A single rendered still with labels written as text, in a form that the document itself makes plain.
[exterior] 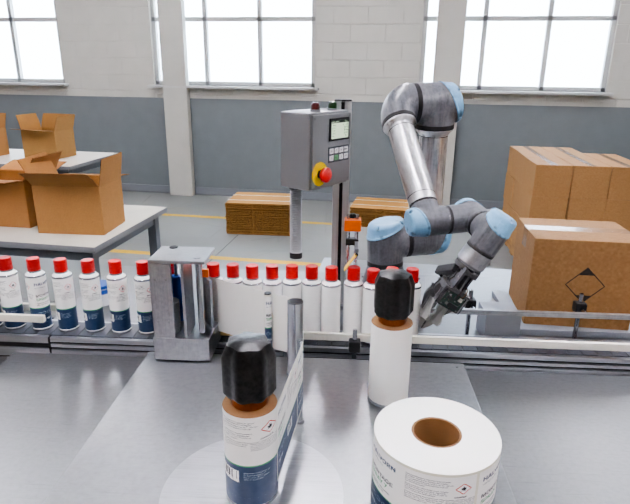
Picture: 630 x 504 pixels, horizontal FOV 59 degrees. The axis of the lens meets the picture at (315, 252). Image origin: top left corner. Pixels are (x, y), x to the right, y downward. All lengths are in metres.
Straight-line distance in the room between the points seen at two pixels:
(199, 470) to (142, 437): 0.17
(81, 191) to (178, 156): 4.43
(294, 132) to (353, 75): 5.37
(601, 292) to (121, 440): 1.35
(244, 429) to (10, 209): 2.50
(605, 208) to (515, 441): 3.65
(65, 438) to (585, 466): 1.07
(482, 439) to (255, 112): 6.27
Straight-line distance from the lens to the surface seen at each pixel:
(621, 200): 4.85
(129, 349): 1.60
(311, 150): 1.38
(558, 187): 4.69
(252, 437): 0.92
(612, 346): 1.64
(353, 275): 1.45
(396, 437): 0.94
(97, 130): 7.85
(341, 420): 1.22
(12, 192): 3.21
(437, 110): 1.68
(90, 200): 2.92
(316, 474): 1.07
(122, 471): 1.14
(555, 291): 1.79
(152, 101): 7.45
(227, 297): 1.44
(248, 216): 5.51
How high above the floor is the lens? 1.58
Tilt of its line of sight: 18 degrees down
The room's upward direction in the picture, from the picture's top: 1 degrees clockwise
